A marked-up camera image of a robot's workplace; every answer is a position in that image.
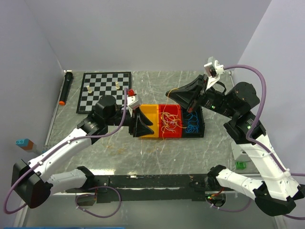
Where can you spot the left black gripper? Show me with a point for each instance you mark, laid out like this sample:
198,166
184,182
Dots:
140,129

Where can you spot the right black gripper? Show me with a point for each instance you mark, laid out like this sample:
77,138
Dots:
189,95

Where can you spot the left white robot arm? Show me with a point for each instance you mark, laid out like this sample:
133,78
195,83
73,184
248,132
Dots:
36,180

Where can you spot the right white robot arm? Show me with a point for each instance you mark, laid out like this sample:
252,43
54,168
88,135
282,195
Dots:
276,192

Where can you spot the yellow plastic bin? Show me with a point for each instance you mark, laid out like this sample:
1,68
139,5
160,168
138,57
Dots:
151,111

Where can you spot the red plastic bin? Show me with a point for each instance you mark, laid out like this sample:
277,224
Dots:
170,121

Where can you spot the black plastic bin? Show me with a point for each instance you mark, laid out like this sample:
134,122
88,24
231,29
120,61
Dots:
193,124

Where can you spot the cream chess piece right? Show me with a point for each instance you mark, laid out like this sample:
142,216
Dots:
117,85

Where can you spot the cream chess piece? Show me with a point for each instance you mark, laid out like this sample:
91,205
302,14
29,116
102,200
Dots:
89,89
117,85

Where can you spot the black white chessboard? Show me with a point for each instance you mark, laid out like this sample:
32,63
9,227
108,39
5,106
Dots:
102,84

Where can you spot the cream chess piece left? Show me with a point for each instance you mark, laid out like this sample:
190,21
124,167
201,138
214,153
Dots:
89,89

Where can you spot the white scanner device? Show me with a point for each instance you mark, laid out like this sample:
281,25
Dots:
238,153

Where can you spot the green toy brick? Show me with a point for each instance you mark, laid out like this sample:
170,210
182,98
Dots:
240,165

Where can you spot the black marker orange cap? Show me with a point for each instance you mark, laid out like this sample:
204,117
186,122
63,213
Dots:
68,78

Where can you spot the blue brown toy block stick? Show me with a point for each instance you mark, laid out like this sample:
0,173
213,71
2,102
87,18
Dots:
28,146

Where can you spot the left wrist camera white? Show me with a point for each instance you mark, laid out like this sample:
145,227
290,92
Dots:
134,102

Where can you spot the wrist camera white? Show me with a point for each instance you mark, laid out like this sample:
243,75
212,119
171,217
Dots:
134,102
214,70

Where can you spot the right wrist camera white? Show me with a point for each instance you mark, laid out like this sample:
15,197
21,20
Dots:
214,70

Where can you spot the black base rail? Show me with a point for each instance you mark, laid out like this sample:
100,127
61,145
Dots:
192,187

